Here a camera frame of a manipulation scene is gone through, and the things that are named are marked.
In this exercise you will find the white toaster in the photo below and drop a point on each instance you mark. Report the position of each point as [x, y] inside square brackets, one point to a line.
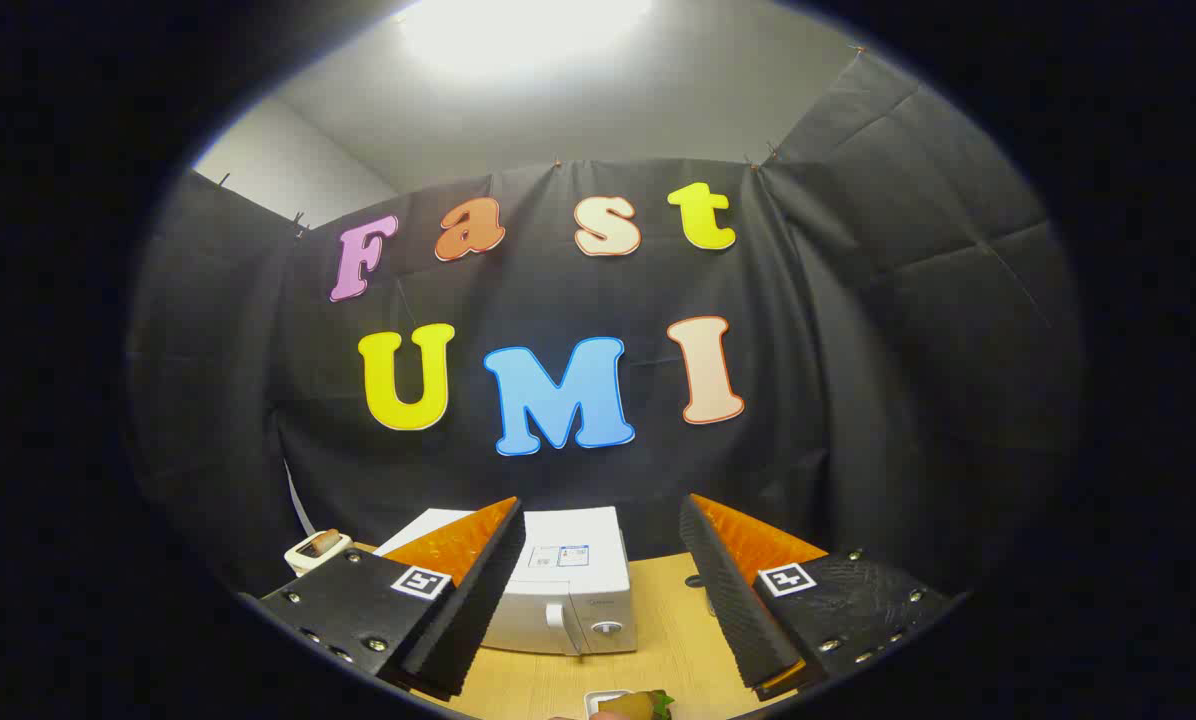
[308, 560]

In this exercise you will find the brown bread lettuce sandwich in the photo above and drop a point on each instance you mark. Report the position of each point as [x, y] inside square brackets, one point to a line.
[640, 707]

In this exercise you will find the white microwave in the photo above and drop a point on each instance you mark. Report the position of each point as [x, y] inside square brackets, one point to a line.
[578, 600]

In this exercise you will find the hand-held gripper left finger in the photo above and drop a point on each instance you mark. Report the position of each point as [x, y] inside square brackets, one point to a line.
[468, 610]

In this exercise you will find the white ribbed tray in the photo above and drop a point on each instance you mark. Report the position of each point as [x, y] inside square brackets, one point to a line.
[598, 700]

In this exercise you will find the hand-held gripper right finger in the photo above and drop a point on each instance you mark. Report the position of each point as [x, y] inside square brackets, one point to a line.
[733, 610]

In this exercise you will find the brown toast slice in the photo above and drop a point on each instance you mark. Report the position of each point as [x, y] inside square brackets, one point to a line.
[320, 542]

